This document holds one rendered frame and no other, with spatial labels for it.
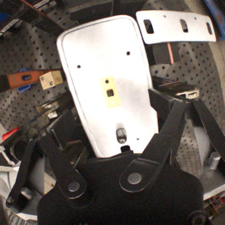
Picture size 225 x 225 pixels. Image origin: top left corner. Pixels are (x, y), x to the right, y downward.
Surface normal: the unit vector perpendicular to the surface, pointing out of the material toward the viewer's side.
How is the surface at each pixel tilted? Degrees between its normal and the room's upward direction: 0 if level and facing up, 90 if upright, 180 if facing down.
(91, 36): 0
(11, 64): 0
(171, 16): 0
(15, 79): 90
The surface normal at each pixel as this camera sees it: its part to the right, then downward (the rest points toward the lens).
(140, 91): 0.01, 0.37
